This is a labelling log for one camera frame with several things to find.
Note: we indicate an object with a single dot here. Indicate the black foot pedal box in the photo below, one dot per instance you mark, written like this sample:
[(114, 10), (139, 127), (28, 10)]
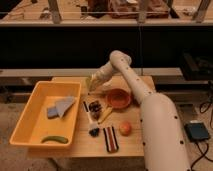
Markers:
[(196, 132)]

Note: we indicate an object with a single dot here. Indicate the green cucumber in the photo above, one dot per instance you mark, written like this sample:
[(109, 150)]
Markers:
[(59, 139)]

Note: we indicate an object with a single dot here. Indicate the striped dark sponge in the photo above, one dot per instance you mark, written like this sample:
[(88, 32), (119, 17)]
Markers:
[(110, 140)]

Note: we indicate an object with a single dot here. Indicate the dark grape bunch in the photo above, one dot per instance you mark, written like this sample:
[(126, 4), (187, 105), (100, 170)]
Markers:
[(95, 109)]

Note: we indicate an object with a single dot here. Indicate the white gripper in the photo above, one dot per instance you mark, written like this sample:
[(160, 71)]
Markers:
[(102, 75)]

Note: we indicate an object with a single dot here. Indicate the yellow plastic bin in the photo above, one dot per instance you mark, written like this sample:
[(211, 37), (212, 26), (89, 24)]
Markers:
[(33, 124)]

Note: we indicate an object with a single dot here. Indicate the orange fruit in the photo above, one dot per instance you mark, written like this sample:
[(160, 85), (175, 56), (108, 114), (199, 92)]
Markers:
[(125, 128)]

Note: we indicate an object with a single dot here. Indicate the orange bowl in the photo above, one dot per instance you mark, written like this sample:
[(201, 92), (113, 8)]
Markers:
[(118, 98)]

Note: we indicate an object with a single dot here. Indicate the grey cloth piece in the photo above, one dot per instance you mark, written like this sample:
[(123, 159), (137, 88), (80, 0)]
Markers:
[(64, 104)]

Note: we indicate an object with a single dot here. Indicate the blue sponge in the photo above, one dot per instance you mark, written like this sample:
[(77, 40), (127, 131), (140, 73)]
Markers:
[(52, 113)]

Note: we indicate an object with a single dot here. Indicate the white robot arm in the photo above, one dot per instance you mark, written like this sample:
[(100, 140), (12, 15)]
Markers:
[(163, 141)]

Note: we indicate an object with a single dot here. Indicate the wooden table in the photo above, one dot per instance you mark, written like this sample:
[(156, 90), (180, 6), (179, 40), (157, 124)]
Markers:
[(84, 145)]

